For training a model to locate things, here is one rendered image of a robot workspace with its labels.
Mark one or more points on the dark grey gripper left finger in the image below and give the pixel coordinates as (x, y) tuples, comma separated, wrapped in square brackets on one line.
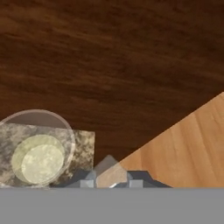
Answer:
[(85, 180)]

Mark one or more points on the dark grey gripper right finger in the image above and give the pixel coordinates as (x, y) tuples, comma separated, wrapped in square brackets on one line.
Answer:
[(139, 178)]

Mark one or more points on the glass of lemonade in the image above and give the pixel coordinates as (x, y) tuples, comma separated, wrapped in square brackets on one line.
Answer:
[(40, 159)]

